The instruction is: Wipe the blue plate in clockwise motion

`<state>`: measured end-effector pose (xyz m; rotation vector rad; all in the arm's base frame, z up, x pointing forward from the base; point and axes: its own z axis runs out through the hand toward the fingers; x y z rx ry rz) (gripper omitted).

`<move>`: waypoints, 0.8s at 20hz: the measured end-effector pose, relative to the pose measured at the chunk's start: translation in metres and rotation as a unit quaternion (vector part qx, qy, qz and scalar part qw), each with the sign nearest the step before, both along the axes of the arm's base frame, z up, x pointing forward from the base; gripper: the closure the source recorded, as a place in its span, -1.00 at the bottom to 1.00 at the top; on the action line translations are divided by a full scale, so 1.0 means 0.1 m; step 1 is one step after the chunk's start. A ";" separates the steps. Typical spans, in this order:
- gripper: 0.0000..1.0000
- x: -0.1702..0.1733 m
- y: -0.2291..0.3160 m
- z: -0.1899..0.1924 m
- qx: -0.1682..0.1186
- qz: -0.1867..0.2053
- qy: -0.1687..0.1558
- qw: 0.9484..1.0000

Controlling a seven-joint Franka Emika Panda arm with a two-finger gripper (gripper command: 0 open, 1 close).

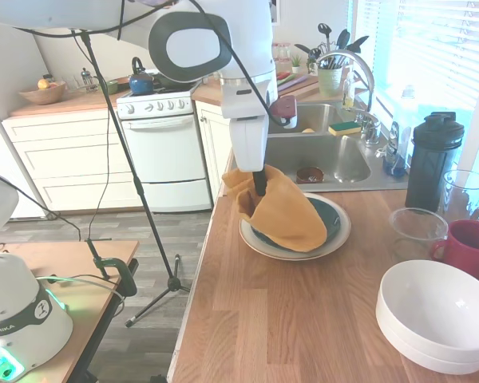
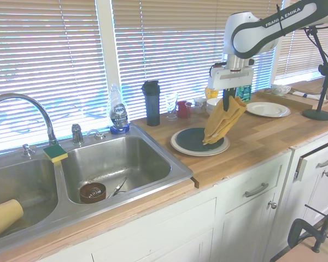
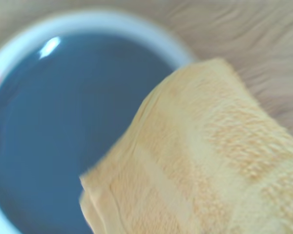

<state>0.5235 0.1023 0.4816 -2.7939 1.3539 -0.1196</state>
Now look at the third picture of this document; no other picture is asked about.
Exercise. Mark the dark blue plate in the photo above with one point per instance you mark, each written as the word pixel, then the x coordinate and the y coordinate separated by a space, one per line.
pixel 63 117

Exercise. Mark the yellow terry cloth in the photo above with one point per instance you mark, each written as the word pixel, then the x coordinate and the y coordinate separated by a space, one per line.
pixel 210 158

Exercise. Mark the dark plate on white plate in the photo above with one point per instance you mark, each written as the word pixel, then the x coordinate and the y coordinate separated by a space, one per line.
pixel 112 23

